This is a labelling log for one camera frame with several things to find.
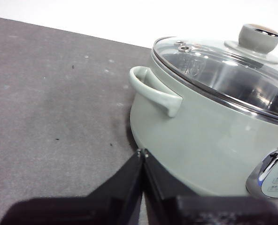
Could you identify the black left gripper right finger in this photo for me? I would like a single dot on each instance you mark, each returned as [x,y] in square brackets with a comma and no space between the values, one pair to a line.
[200,211]

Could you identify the glass lid with green knob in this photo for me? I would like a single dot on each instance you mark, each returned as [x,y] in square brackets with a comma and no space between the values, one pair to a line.
[256,39]

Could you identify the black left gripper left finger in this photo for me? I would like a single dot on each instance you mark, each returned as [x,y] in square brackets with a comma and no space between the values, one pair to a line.
[94,208]

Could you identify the pale green electric steamer pot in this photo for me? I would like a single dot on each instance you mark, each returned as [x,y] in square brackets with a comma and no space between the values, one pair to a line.
[200,140]

